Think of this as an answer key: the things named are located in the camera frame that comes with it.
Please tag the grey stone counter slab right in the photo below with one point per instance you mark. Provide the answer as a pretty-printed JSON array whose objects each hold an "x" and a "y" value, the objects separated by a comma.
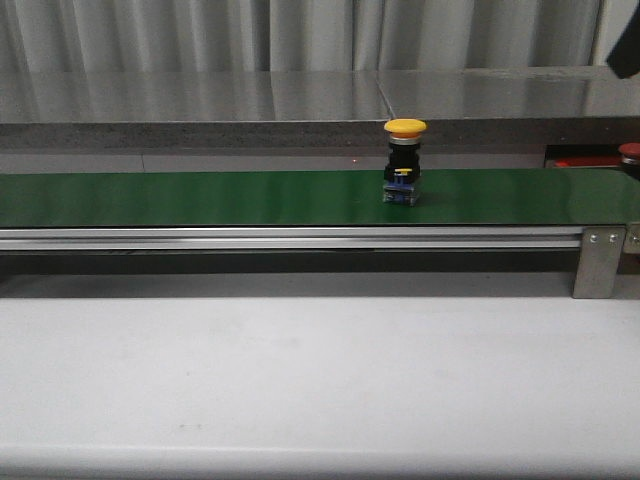
[{"x": 516, "y": 117}]

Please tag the red plastic tray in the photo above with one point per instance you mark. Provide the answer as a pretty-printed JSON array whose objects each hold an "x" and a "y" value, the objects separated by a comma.
[{"x": 585, "y": 162}]

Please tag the grey stone counter slab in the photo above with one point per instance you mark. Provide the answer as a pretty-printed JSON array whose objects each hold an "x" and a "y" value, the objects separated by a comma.
[
  {"x": 170, "y": 121},
  {"x": 516, "y": 117}
]

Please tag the red push button front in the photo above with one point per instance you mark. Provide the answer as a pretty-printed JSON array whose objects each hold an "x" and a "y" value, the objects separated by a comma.
[{"x": 630, "y": 159}]

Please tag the yellow push button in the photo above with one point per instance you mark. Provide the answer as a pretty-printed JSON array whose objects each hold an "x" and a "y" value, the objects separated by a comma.
[{"x": 402, "y": 173}]

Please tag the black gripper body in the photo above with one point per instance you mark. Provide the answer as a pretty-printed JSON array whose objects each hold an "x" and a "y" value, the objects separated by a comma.
[{"x": 623, "y": 59}]

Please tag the steel conveyor end plate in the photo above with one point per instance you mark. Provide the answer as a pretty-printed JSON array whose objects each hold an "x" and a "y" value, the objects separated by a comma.
[{"x": 632, "y": 239}]

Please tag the aluminium conveyor frame rail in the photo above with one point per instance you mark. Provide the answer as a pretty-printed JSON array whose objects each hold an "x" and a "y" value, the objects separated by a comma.
[{"x": 290, "y": 238}]

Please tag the white pleated curtain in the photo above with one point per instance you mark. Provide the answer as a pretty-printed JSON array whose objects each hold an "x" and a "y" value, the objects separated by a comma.
[{"x": 207, "y": 36}]

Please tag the steel conveyor support bracket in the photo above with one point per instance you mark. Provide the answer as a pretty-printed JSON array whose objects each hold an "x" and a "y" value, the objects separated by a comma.
[{"x": 600, "y": 253}]

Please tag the green conveyor belt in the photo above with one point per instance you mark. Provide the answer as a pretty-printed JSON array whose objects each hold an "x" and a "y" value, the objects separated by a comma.
[{"x": 327, "y": 198}]

